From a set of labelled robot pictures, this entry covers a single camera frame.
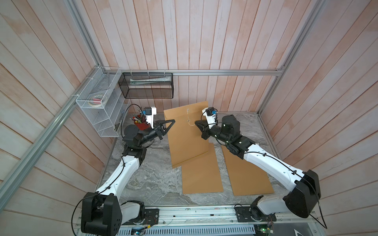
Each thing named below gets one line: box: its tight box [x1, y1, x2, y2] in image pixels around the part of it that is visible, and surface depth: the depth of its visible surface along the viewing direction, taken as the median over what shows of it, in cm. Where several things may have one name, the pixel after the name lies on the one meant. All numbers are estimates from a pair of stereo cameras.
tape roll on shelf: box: [88, 94, 107, 108], surface depth 75 cm
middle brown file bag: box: [172, 142, 224, 195], surface depth 88 cm
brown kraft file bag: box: [163, 100, 210, 169], surface depth 71 cm
